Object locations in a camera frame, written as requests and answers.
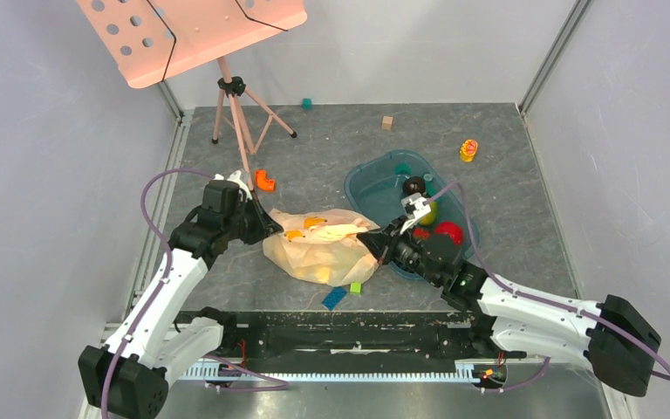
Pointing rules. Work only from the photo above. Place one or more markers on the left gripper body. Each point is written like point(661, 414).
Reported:
point(237, 223)

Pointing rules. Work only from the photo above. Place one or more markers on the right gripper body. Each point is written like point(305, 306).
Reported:
point(388, 244)

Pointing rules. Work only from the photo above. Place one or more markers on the beige plastic bag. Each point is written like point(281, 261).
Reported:
point(322, 247)

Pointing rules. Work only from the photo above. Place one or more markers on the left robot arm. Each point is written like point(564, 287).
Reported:
point(131, 373)

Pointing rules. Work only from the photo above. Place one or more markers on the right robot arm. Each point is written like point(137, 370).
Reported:
point(549, 324)

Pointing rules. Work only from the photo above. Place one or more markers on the red tomato fake fruit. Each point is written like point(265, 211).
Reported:
point(420, 234)

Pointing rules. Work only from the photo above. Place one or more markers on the red apple fake fruit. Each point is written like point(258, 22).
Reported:
point(451, 230)

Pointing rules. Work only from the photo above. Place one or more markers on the dark mangosteen fake fruit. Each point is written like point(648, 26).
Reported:
point(414, 185)

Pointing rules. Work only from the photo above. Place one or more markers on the orange curved toy piece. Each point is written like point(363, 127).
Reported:
point(263, 181)

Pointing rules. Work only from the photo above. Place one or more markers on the yellow green mango fruit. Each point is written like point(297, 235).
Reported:
point(431, 217)

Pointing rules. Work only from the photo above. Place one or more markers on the small green cube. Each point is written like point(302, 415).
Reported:
point(356, 288)

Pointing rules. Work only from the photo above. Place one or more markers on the teal plastic tub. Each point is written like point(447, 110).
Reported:
point(374, 190)

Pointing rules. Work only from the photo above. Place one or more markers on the blue flat block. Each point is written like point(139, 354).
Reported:
point(334, 297)

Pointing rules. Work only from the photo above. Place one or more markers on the yellow red toy piece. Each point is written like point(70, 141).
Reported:
point(468, 150)

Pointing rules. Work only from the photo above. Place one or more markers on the small wooden cube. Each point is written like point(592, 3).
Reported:
point(387, 122)

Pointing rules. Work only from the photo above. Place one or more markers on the small teal cube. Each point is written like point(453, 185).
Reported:
point(306, 103)

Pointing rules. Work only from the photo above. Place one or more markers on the pink music stand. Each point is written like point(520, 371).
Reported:
point(152, 41)

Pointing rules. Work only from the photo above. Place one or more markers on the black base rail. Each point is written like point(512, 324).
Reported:
point(380, 344)

